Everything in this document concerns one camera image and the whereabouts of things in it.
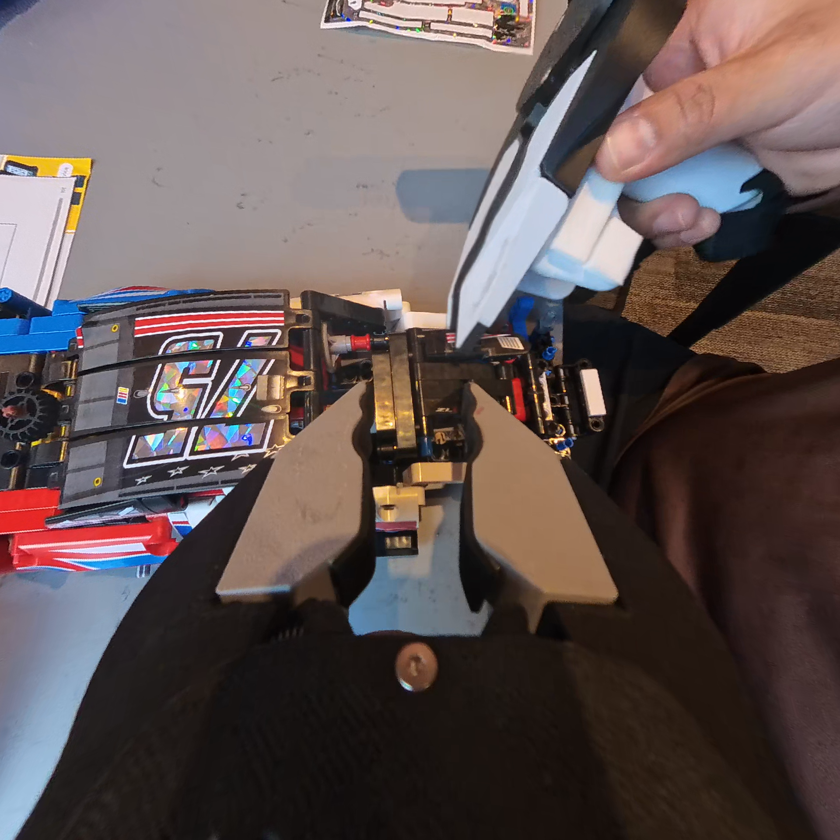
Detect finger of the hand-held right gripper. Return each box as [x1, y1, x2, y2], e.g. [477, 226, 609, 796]
[451, 49, 599, 350]
[448, 133, 521, 330]

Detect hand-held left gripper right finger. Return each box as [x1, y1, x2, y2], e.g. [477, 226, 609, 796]
[458, 382, 620, 632]

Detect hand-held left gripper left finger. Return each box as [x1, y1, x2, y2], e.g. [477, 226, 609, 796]
[217, 381, 376, 608]

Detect toy brick race car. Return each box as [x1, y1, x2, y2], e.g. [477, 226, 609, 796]
[0, 285, 608, 578]

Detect white instruction booklet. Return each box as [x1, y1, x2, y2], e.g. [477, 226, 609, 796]
[0, 174, 74, 309]

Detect grey desk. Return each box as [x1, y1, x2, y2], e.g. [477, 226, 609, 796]
[0, 0, 631, 840]

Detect person's right hand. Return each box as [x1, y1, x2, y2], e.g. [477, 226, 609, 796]
[594, 0, 840, 250]

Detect holographic sticker sheet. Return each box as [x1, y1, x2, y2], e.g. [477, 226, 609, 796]
[322, 0, 536, 50]

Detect person's brown shirt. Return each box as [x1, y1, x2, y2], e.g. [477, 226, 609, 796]
[610, 354, 840, 840]

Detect yellow-cover instruction booklet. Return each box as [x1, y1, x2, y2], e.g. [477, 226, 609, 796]
[0, 155, 93, 238]

